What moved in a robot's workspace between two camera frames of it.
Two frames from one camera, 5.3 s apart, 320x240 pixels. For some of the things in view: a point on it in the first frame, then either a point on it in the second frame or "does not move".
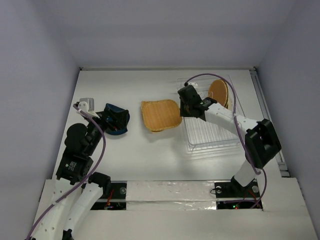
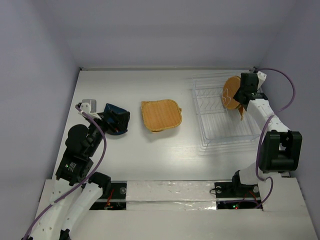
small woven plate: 186,107 → 241,112
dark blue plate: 118,131 does not move
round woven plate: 218,91 → 231,86
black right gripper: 186,110 → 244,93
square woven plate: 159,114 does not move
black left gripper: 104,117 does not move
